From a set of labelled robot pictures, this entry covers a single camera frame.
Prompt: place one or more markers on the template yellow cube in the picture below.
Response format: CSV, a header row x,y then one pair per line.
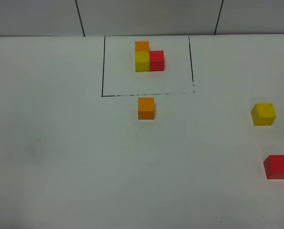
x,y
142,61

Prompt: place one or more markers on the template red cube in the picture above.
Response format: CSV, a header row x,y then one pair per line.
x,y
157,61

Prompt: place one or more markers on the template orange cube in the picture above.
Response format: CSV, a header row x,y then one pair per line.
x,y
142,46

